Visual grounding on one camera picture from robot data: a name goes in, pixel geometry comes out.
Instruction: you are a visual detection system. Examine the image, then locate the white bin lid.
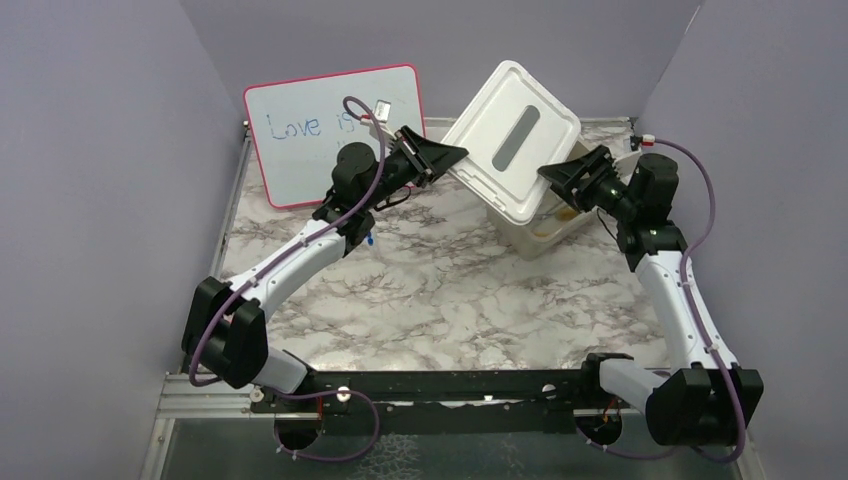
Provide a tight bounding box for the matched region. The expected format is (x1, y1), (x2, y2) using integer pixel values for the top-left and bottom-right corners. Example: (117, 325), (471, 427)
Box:
(443, 60), (581, 226)

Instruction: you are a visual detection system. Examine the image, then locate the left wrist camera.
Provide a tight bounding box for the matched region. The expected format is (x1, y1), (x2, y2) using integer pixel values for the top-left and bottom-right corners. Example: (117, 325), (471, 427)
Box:
(359, 99), (406, 148)

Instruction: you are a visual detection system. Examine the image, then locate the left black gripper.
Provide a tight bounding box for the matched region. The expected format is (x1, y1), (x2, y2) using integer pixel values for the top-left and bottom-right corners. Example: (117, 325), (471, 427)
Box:
(362, 125), (468, 210)

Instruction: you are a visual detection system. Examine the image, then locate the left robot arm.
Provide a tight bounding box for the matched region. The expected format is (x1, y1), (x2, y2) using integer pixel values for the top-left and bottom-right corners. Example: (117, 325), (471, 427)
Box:
(182, 127), (468, 411)

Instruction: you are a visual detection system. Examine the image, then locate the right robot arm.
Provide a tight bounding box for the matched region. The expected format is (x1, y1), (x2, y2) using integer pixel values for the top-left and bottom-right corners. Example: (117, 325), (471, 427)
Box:
(538, 147), (764, 451)

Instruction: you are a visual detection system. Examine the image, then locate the pink framed whiteboard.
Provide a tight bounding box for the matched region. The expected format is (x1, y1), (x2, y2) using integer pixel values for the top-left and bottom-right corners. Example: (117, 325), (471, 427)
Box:
(243, 64), (425, 209)

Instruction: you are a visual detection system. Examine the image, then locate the beige plastic bin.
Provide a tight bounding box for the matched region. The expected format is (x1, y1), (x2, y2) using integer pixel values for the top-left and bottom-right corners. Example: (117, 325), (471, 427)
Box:
(486, 142), (637, 262)

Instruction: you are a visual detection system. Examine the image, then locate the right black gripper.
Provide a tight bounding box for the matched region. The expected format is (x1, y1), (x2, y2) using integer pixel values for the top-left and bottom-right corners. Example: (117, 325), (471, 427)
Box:
(538, 145), (638, 222)

